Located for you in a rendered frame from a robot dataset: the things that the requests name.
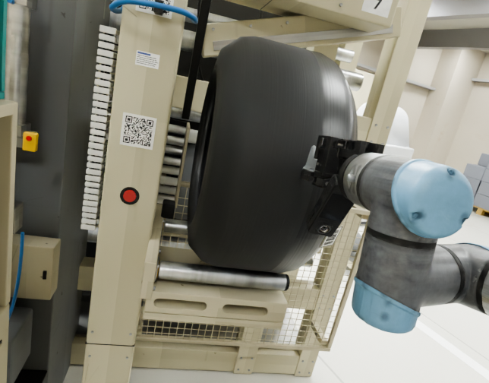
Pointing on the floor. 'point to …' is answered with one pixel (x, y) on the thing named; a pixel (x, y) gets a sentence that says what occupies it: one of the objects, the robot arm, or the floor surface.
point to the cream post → (141, 184)
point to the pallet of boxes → (485, 184)
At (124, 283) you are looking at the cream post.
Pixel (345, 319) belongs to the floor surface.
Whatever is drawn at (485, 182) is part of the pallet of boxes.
